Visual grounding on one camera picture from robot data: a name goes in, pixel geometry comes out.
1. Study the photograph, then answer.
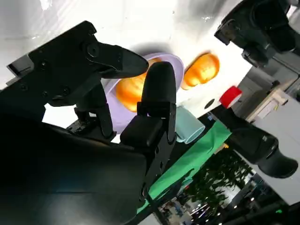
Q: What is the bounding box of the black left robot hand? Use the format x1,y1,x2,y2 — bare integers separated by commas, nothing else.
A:
214,14,300,68

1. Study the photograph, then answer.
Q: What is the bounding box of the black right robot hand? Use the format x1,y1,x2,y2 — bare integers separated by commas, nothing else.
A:
0,20,178,225

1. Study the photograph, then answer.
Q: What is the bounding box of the orange and white bread roll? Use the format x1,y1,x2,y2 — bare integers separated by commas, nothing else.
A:
116,58,162,113
180,52,220,91

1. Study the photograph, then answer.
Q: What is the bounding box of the lilac plate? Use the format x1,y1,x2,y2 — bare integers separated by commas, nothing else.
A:
103,53,185,135

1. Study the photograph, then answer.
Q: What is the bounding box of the pale green mug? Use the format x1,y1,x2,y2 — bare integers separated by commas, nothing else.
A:
174,106,206,144

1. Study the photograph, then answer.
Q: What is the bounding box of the green cloth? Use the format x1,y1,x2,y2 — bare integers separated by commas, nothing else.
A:
135,120,233,214

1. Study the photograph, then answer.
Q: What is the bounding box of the green plant foliage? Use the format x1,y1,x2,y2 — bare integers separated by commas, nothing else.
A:
185,152,256,211

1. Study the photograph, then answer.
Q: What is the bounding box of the black table cable grommet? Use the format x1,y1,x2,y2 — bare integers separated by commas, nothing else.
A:
204,98,216,110

